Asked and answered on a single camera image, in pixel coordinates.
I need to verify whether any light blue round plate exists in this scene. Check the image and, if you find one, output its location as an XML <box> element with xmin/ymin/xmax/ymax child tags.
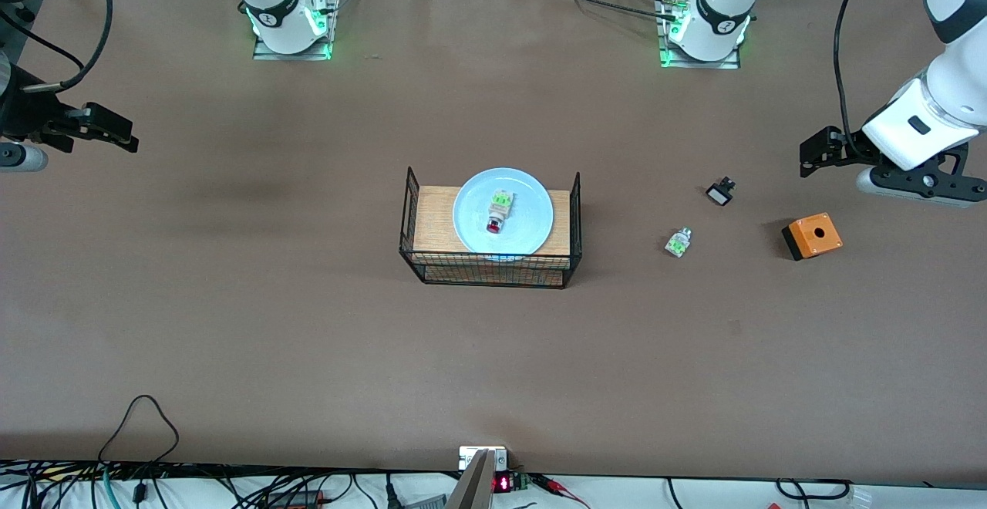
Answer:
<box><xmin>453</xmin><ymin>167</ymin><xmax>554</xmax><ymax>263</ymax></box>

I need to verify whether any red push button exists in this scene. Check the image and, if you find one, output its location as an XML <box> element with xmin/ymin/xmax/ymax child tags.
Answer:
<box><xmin>486</xmin><ymin>188</ymin><xmax>515</xmax><ymax>235</ymax></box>

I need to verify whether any red clip lead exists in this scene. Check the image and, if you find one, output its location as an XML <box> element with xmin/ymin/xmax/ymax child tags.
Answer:
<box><xmin>531</xmin><ymin>474</ymin><xmax>591</xmax><ymax>509</ymax></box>

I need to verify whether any black power adapter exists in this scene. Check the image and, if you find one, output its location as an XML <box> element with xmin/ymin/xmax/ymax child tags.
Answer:
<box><xmin>266</xmin><ymin>490</ymin><xmax>326</xmax><ymax>509</ymax></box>

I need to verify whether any orange black button enclosure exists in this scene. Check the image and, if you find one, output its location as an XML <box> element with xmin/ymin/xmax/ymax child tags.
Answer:
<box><xmin>781</xmin><ymin>212</ymin><xmax>844</xmax><ymax>261</ymax></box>

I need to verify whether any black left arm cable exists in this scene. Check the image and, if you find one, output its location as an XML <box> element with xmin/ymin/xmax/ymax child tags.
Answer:
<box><xmin>834</xmin><ymin>0</ymin><xmax>881</xmax><ymax>143</ymax></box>

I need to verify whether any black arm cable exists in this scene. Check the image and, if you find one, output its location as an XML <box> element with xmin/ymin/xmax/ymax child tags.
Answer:
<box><xmin>22</xmin><ymin>0</ymin><xmax>114</xmax><ymax>93</ymax></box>
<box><xmin>834</xmin><ymin>0</ymin><xmax>881</xmax><ymax>143</ymax></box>

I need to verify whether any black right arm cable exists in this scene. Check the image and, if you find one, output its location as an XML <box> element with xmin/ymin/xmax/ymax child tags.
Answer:
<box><xmin>22</xmin><ymin>0</ymin><xmax>114</xmax><ymax>93</ymax></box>

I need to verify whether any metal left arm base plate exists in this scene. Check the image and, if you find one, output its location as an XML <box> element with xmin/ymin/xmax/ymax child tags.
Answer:
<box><xmin>655</xmin><ymin>0</ymin><xmax>743</xmax><ymax>70</ymax></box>

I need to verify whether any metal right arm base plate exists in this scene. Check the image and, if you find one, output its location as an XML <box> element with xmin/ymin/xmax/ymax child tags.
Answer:
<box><xmin>253</xmin><ymin>0</ymin><xmax>342</xmax><ymax>61</ymax></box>

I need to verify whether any black cable across table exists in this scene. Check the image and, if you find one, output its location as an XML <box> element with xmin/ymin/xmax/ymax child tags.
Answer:
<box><xmin>532</xmin><ymin>0</ymin><xmax>681</xmax><ymax>22</ymax></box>

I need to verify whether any black looped cable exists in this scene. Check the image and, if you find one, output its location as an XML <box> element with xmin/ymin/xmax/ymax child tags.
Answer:
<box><xmin>99</xmin><ymin>395</ymin><xmax>180</xmax><ymax>465</ymax></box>

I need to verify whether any black coiled cable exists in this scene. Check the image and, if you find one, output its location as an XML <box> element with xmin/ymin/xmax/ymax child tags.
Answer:
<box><xmin>775</xmin><ymin>478</ymin><xmax>854</xmax><ymax>501</ymax></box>

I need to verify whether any black wire shelf wooden top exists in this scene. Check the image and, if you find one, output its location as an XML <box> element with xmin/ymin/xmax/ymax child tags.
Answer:
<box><xmin>399</xmin><ymin>167</ymin><xmax>582</xmax><ymax>290</ymax></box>

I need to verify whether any silver mount bracket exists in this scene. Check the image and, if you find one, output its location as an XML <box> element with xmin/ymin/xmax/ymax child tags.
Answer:
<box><xmin>459</xmin><ymin>446</ymin><xmax>508</xmax><ymax>471</ymax></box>

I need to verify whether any grey camera mount bar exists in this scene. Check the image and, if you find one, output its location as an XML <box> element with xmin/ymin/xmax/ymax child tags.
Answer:
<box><xmin>446</xmin><ymin>450</ymin><xmax>494</xmax><ymax>509</ymax></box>

